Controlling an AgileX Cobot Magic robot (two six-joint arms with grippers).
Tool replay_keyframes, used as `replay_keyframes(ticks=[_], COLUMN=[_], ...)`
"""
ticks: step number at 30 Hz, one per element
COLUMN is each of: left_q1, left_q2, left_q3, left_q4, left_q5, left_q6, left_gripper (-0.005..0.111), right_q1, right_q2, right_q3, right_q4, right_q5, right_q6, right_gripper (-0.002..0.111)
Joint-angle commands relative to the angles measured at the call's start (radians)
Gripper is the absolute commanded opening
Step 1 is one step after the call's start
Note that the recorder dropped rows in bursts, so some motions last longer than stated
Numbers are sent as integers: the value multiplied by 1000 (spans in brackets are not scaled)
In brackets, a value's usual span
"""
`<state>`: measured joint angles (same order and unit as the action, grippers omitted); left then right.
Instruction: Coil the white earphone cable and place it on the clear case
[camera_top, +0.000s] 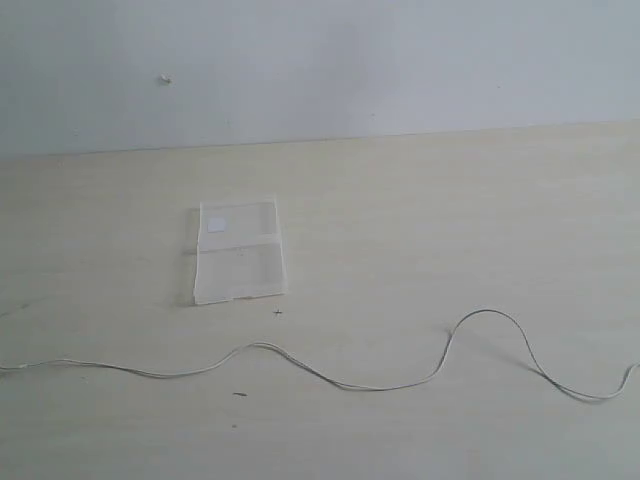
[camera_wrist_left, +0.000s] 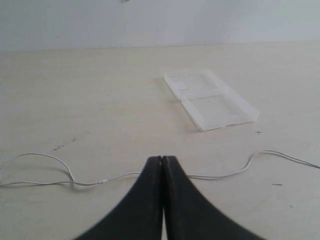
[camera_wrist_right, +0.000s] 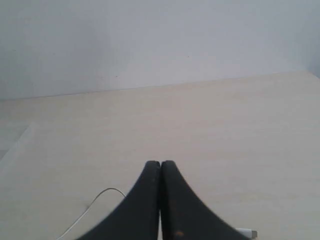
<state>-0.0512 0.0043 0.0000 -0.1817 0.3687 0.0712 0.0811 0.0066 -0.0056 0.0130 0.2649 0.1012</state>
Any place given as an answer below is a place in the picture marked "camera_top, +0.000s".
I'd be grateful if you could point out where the white earphone cable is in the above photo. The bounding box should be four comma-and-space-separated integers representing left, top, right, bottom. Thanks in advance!
0, 309, 640, 403

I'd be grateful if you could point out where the clear plastic storage box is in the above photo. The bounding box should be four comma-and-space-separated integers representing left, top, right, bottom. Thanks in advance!
193, 197, 288, 305

